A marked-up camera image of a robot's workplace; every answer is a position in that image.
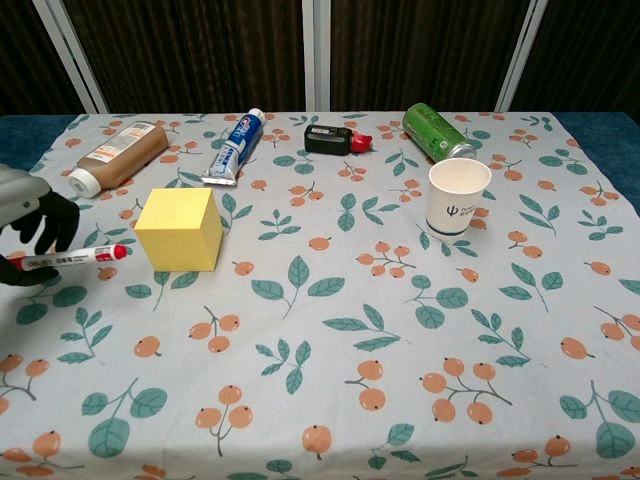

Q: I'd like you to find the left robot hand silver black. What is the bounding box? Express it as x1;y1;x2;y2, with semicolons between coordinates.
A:
0;163;82;288

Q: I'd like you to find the red and white marker pen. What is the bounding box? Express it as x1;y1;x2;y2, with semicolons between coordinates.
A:
6;243;129;272

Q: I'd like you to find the yellow foam cube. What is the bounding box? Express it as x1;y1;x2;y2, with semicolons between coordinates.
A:
133;186;224;273

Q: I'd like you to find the brown bottle with white cap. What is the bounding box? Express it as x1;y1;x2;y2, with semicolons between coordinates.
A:
67;121;170;200

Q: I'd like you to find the dark pleated partition panel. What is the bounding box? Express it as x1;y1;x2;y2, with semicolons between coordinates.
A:
314;0;547;113
494;0;640;114
33;0;317;115
0;0;109;117

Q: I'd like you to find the blue white toothpaste tube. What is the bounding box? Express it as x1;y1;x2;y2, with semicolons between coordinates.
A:
200;107;267;188

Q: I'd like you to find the black bottle with red cap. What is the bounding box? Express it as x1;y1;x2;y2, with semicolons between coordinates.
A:
303;124;375;157

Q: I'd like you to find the floral printed tablecloth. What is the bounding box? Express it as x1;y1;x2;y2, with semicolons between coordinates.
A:
0;111;640;480

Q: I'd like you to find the green drink can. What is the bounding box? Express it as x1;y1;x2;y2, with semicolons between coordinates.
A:
402;102;478;164

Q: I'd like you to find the white paper cup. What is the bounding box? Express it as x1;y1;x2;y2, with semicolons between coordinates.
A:
425;157;494;242

